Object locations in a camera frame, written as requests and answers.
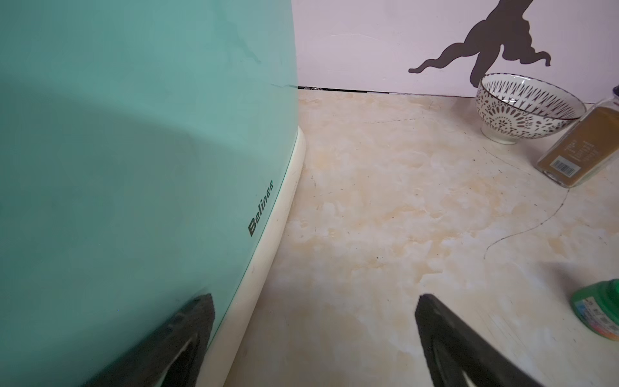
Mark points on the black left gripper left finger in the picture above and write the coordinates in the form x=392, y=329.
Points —
x=171, y=356

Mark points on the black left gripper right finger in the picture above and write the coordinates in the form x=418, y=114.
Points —
x=456, y=355

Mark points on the green paint jar with label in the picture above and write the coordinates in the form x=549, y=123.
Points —
x=596, y=306

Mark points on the spice jar with black cap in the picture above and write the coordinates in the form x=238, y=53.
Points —
x=586, y=147

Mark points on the mint green toaster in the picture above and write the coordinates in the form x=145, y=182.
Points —
x=150, y=153

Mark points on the black white patterned bowl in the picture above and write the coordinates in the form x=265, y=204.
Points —
x=514, y=107

